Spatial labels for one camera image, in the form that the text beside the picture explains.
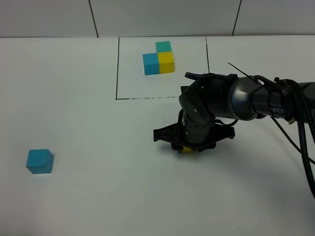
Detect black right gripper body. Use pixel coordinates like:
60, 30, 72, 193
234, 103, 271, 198
153, 120, 235, 153

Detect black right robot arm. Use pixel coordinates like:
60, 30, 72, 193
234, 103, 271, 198
153, 72, 315, 152

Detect blue template cube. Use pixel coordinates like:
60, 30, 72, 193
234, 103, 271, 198
142, 53, 159, 75

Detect yellow template cube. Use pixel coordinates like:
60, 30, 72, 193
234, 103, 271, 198
157, 52, 175, 74

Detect green template cube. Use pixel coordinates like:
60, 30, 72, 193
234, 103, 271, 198
156, 41, 172, 53

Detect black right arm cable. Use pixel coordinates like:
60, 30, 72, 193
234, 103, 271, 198
255, 75, 315, 200

